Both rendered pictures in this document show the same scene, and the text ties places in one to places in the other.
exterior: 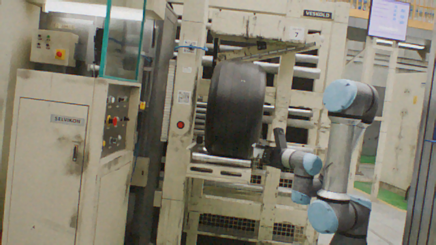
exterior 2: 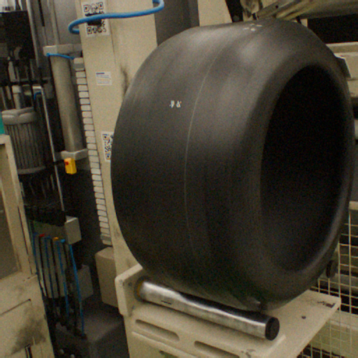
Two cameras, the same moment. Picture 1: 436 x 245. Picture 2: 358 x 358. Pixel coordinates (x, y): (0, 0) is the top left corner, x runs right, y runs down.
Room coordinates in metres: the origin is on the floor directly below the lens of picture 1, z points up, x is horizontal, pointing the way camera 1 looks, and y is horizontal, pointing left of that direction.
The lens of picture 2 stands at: (1.57, -0.59, 1.46)
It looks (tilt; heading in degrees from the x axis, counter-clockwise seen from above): 16 degrees down; 37
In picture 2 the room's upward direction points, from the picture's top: 6 degrees counter-clockwise
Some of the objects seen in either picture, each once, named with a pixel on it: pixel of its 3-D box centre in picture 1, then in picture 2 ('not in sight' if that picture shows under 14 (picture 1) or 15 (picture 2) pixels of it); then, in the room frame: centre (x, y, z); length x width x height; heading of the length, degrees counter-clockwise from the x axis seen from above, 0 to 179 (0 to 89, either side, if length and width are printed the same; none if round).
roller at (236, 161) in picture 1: (221, 159); (201, 306); (2.34, -0.02, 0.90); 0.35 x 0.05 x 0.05; 87
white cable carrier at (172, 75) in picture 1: (169, 101); (101, 153); (2.45, 0.32, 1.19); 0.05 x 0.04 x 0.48; 177
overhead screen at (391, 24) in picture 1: (388, 19); not in sight; (5.92, -2.13, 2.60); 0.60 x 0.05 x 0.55; 102
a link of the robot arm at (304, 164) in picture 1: (306, 163); not in sight; (1.58, -0.33, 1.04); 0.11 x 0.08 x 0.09; 37
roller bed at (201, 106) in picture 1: (196, 122); not in sight; (2.88, 0.17, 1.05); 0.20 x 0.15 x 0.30; 87
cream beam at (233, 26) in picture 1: (259, 30); not in sight; (2.77, -0.17, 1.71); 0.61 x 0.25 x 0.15; 87
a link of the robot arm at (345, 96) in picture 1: (339, 156); not in sight; (1.46, -0.42, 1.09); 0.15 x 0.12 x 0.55; 127
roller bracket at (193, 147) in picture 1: (192, 152); (176, 263); (2.49, 0.15, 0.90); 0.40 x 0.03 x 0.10; 177
